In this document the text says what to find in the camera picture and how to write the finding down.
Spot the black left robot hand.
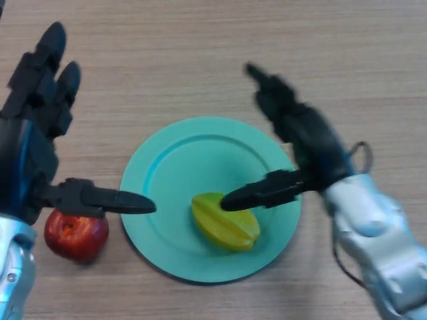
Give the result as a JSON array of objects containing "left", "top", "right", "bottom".
[{"left": 0, "top": 21, "right": 157, "bottom": 225}]

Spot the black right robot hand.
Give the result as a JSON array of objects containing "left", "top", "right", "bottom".
[{"left": 220, "top": 62, "right": 355, "bottom": 213}]

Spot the yellow starfruit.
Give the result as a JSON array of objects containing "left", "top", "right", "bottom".
[{"left": 191, "top": 192, "right": 262, "bottom": 253}]

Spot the green round plate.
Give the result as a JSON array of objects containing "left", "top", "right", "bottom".
[{"left": 119, "top": 116, "right": 302, "bottom": 285}]

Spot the red apple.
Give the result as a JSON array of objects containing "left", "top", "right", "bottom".
[{"left": 44, "top": 209, "right": 110, "bottom": 266}]

